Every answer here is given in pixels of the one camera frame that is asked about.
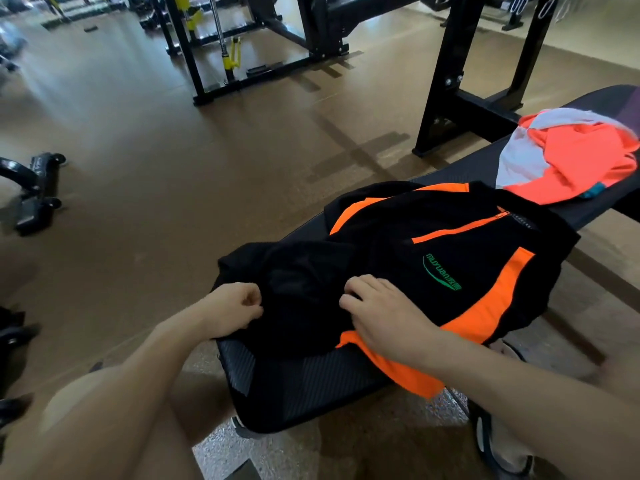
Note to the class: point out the yellow black gym machine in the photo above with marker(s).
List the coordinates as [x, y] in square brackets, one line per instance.
[187, 12]

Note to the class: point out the black power rack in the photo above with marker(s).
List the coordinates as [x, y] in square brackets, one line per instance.
[320, 24]

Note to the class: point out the person's right hand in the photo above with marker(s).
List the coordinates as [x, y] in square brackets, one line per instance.
[390, 319]

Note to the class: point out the person's left forearm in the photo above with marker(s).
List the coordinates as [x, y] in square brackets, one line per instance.
[125, 404]

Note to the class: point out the orange teal white jersey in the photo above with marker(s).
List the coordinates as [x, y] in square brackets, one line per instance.
[575, 159]

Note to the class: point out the black right slipper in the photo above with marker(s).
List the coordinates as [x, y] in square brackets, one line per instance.
[487, 439]

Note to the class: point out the yellow safety catch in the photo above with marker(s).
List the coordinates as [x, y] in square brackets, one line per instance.
[232, 54]

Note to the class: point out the person's right forearm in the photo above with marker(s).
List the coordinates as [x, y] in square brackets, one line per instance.
[540, 409]

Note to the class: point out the black orange jacket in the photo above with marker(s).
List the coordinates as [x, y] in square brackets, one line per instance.
[400, 219]

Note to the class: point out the black steel bench frame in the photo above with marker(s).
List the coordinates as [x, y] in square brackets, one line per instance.
[445, 94]

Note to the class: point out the person's left hand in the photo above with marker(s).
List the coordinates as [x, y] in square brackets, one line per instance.
[230, 309]

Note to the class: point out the black wheeled bench base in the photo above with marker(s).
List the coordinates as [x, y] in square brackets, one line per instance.
[12, 339]
[37, 194]

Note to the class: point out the black slipper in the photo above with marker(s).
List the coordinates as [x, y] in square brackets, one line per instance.
[247, 428]
[487, 439]

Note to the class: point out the black ribbed bench pad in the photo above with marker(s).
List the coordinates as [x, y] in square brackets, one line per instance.
[310, 379]

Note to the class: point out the person's left leg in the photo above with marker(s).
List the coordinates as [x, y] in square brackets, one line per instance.
[200, 399]

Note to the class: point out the black left slipper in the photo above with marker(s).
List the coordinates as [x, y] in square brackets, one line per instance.
[247, 428]

